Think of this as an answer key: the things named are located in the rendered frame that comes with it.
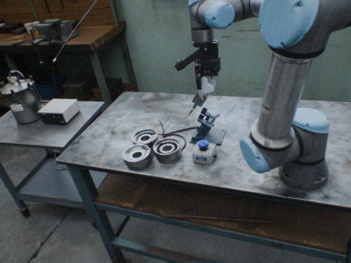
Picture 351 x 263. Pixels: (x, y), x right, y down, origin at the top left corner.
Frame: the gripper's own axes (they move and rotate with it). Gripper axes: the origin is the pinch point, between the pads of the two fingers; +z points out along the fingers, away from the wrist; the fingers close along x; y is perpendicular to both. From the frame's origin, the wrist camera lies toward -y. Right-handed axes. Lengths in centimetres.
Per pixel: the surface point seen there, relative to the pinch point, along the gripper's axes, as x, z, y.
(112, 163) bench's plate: -17.0, 21.2, -33.8
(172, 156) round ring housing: -14.6, 18.2, -9.5
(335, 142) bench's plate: 0, 19, 48
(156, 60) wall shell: 162, 35, -75
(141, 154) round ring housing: -13.3, 19.1, -22.7
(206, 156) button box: -15.7, 16.8, 3.5
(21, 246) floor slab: -2, 101, -122
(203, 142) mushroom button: -12.5, 12.9, 2.3
